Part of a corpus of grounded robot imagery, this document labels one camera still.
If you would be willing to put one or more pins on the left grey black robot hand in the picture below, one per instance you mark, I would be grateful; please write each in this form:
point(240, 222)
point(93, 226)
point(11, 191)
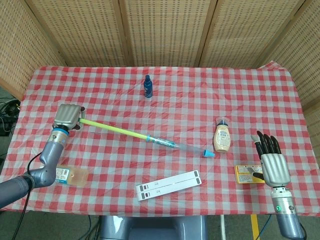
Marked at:
point(66, 116)

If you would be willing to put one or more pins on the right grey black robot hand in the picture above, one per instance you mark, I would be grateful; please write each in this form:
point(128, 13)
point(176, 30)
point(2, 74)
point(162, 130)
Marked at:
point(275, 167)

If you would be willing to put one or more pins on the long green blue water pump toy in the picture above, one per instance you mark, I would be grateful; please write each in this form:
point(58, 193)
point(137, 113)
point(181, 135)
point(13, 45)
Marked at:
point(112, 127)

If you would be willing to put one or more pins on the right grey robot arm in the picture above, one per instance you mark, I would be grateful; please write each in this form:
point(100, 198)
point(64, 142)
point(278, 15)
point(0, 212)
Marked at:
point(287, 217)

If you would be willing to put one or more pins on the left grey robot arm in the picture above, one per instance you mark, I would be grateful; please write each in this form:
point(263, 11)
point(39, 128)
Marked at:
point(47, 160)

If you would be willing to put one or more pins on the flat yellow card box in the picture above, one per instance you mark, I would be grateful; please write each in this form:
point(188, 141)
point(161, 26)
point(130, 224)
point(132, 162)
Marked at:
point(243, 175)

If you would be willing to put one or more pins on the cream sauce squeeze bottle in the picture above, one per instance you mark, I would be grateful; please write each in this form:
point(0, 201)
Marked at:
point(222, 140)

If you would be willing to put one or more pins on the clear bottle with yellow liquid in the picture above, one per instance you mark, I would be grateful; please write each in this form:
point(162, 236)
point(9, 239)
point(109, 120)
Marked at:
point(77, 176)

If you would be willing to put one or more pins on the dark blue spray bottle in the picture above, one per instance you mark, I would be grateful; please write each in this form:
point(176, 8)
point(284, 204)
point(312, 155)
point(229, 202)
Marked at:
point(148, 87)

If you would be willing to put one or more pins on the white folding laptop stand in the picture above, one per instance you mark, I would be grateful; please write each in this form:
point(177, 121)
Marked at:
point(170, 185)

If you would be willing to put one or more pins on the red white checkered tablecloth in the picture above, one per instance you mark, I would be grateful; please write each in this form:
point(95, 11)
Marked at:
point(175, 112)

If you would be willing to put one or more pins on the wicker folding screen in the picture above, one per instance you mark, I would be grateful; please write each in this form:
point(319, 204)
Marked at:
point(162, 32)

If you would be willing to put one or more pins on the grey robot torso base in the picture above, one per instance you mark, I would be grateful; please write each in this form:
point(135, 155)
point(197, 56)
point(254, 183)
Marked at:
point(150, 227)

